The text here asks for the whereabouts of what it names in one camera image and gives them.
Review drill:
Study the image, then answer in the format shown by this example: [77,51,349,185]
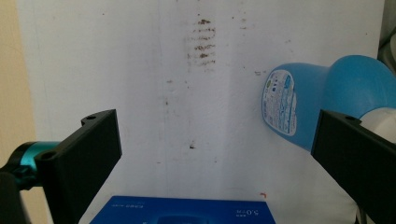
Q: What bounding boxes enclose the blue box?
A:
[89,195,276,224]

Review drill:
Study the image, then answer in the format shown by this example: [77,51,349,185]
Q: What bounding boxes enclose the blue plastic bottle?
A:
[261,54,396,152]

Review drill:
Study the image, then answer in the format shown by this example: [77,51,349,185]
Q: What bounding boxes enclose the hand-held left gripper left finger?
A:
[34,108,122,224]

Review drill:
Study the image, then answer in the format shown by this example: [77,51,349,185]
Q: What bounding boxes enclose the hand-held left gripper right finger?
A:
[310,109,396,224]

